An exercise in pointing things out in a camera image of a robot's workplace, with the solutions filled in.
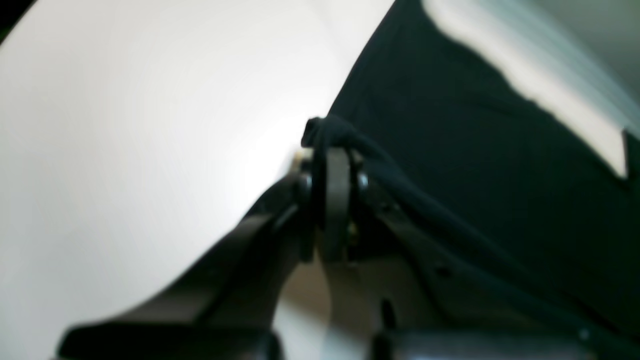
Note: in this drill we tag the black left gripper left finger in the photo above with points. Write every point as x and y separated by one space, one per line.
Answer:
223 306

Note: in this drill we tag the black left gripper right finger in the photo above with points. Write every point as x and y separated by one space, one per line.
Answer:
422 301

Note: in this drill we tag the black T-shirt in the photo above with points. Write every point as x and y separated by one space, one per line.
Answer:
464 151

